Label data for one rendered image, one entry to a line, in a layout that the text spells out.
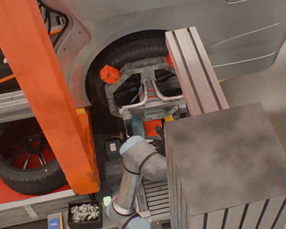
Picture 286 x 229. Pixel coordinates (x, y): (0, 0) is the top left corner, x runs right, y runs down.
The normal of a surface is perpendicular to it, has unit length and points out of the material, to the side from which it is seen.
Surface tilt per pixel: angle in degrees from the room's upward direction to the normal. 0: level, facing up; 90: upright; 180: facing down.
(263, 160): 0
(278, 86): 0
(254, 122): 0
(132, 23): 90
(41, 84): 90
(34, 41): 90
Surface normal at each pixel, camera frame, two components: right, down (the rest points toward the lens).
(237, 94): -0.08, -0.59
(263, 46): 0.20, 0.78
